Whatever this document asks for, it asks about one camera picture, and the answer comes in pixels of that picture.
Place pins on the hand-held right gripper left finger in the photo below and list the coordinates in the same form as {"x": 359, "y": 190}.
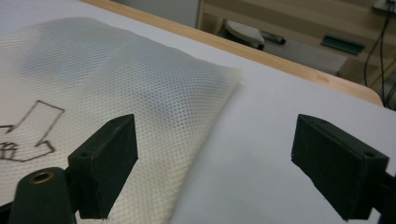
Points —
{"x": 106, "y": 161}

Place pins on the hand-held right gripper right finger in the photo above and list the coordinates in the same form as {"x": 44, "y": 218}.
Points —
{"x": 339, "y": 168}

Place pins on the white mesh bag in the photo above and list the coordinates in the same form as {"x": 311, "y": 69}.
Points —
{"x": 155, "y": 93}

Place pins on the white table mat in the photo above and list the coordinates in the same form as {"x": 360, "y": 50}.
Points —
{"x": 264, "y": 124}

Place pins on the dark green bar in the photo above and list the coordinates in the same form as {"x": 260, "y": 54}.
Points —
{"x": 342, "y": 45}

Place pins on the wooden desk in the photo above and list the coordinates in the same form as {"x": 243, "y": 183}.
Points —
{"x": 311, "y": 18}

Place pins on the grey chair base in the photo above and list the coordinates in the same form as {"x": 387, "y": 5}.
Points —
{"x": 243, "y": 32}

